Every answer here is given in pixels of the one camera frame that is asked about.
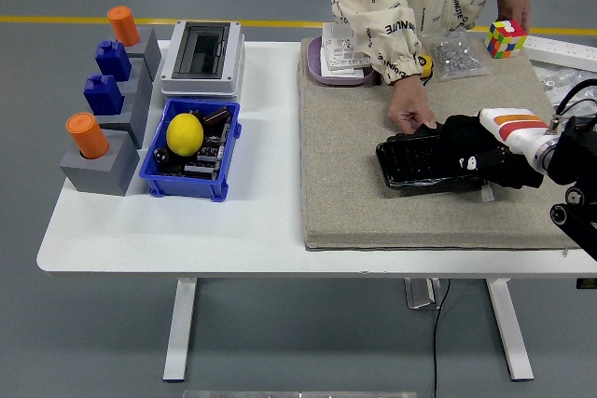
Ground dark circuit board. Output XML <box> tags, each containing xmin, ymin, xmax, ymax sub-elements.
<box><xmin>152</xmin><ymin>106</ymin><xmax>233</xmax><ymax>183</ymax></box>

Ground blue bottle-shaped block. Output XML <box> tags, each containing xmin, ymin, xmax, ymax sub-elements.
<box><xmin>94</xmin><ymin>40</ymin><xmax>132</xmax><ymax>83</ymax></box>
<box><xmin>83</xmin><ymin>73</ymin><xmax>125</xmax><ymax>117</ymax></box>

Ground person's right hand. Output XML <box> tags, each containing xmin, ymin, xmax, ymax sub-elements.
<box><xmin>386</xmin><ymin>75</ymin><xmax>439</xmax><ymax>134</ymax></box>

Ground glossy black panel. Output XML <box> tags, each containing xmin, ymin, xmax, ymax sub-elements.
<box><xmin>375</xmin><ymin>122</ymin><xmax>491</xmax><ymax>192</ymax></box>

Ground dark brown cylinder capacitor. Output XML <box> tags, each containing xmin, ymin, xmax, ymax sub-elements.
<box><xmin>202</xmin><ymin>106</ymin><xmax>231</xmax><ymax>128</ymax></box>

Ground metal box under table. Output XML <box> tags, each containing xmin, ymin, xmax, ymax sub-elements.
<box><xmin>403</xmin><ymin>278</ymin><xmax>444</xmax><ymax>309</ymax></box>

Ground yellow lemon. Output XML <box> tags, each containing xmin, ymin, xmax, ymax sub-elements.
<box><xmin>165</xmin><ymin>112</ymin><xmax>205</xmax><ymax>158</ymax></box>

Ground blue plastic bin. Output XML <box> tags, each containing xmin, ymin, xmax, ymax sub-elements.
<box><xmin>138</xmin><ymin>98</ymin><xmax>243</xmax><ymax>203</ymax></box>

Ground black floor cable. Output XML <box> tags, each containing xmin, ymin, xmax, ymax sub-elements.
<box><xmin>431</xmin><ymin>278</ymin><xmax>452</xmax><ymax>398</ymax></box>

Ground white table leg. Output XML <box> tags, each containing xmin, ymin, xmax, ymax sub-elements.
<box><xmin>161</xmin><ymin>278</ymin><xmax>199</xmax><ymax>383</ymax></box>
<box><xmin>484</xmin><ymin>278</ymin><xmax>535</xmax><ymax>380</ymax></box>

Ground grey electrical enclosure box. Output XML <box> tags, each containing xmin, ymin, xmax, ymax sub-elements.
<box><xmin>160</xmin><ymin>20</ymin><xmax>246</xmax><ymax>101</ymax></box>

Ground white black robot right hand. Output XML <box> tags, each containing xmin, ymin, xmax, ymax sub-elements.
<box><xmin>478</xmin><ymin>107</ymin><xmax>551</xmax><ymax>170</ymax></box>

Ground clear bags of small parts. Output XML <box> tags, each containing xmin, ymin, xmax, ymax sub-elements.
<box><xmin>535</xmin><ymin>66</ymin><xmax>597</xmax><ymax>105</ymax></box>

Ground colourful puzzle cube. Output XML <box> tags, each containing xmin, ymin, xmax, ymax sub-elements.
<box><xmin>483</xmin><ymin>19</ymin><xmax>529</xmax><ymax>60</ymax></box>

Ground white plastic socket parts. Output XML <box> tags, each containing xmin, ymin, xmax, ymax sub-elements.
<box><xmin>321</xmin><ymin>21</ymin><xmax>370</xmax><ymax>78</ymax></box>

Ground purple tray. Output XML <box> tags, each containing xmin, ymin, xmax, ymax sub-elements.
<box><xmin>306</xmin><ymin>35</ymin><xmax>378</xmax><ymax>87</ymax></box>

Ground person's left hand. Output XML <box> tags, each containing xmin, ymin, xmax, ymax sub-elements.
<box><xmin>496</xmin><ymin>0</ymin><xmax>533</xmax><ymax>34</ymax></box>

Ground clear bag of screws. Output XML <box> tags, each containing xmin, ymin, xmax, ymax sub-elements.
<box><xmin>421</xmin><ymin>28</ymin><xmax>493</xmax><ymax>82</ymax></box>

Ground grey block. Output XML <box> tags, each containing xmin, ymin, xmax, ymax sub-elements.
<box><xmin>111</xmin><ymin>27</ymin><xmax>163</xmax><ymax>83</ymax></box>
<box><xmin>59</xmin><ymin>130</ymin><xmax>142</xmax><ymax>198</ymax></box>

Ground orange cylinder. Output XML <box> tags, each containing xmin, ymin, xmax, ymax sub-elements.
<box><xmin>106</xmin><ymin>6</ymin><xmax>141</xmax><ymax>48</ymax></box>
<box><xmin>64</xmin><ymin>112</ymin><xmax>110</xmax><ymax>160</ymax></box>

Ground grey-brown mat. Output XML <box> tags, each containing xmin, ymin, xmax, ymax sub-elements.
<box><xmin>298</xmin><ymin>35</ymin><xmax>597</xmax><ymax>253</ymax></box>

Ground white perforated bar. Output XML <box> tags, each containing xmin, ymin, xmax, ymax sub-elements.
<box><xmin>522</xmin><ymin>34</ymin><xmax>597</xmax><ymax>72</ymax></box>

